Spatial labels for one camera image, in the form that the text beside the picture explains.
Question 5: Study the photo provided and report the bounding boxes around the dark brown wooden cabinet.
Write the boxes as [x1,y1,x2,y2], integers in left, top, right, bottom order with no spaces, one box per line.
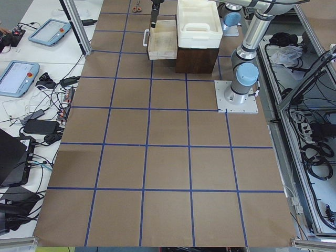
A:
[175,47,219,74]

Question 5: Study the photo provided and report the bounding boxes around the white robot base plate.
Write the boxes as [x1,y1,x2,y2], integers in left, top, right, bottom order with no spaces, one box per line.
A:
[214,80,258,114]

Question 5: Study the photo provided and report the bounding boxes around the aluminium frame post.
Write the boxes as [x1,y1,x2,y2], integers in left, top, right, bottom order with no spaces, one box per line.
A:
[59,0,92,57]

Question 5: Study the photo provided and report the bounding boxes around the black power adapter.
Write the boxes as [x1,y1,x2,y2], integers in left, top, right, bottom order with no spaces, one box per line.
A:
[23,120,60,135]

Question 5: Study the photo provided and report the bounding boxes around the blue teach pendant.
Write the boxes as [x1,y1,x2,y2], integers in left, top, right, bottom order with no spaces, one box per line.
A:
[28,19,71,46]
[1,60,40,98]

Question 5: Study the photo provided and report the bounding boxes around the lower blue teach pendant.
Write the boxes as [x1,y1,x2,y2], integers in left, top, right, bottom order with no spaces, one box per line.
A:
[1,60,40,98]

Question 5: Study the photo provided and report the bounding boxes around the grey orange scissors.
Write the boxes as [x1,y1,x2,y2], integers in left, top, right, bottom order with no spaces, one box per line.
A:
[132,0,142,13]

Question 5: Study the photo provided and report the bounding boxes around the black laptop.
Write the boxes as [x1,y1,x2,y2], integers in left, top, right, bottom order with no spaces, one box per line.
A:
[1,130,35,187]

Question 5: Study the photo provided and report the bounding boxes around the white crumpled cloth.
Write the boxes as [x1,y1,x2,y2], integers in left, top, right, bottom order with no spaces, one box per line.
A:
[270,45,303,68]

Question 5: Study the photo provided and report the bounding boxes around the brown paper table cover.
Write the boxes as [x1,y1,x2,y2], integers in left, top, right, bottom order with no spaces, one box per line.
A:
[34,1,296,248]

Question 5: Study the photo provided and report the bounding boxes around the white wooden drawer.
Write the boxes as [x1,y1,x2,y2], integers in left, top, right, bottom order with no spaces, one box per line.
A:
[143,20,177,60]

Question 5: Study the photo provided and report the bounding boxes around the upper blue teach pendant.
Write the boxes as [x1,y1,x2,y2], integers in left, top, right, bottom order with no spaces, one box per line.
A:
[28,19,71,46]

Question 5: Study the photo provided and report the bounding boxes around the white plastic crate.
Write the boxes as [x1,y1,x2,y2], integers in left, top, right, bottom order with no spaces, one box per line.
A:
[176,1,223,49]

